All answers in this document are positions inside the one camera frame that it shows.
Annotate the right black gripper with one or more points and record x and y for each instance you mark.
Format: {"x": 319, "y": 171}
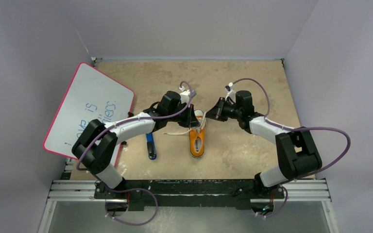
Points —
{"x": 219, "y": 109}

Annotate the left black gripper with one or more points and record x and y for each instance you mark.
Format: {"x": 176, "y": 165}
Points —
{"x": 190, "y": 121}

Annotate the white shoelace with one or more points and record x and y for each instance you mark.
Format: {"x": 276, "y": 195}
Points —
{"x": 186, "y": 132}

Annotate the orange canvas sneaker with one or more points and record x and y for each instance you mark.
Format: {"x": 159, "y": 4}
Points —
{"x": 197, "y": 136}

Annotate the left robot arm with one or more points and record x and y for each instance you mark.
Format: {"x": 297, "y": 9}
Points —
{"x": 96, "y": 144}

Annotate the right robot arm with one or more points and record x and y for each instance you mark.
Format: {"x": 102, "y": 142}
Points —
{"x": 297, "y": 153}

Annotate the blue black stapler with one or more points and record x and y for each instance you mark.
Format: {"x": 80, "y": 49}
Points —
{"x": 152, "y": 155}

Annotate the pink framed whiteboard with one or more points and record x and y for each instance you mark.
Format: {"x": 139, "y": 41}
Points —
{"x": 90, "y": 95}

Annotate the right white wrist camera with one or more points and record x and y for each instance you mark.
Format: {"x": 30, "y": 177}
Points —
{"x": 230, "y": 92}

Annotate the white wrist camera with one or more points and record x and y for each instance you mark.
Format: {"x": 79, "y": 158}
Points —
{"x": 186, "y": 95}
{"x": 230, "y": 92}

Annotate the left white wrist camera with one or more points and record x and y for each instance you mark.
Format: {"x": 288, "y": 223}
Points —
{"x": 186, "y": 95}

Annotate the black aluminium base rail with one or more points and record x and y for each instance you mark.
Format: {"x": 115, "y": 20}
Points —
{"x": 239, "y": 194}

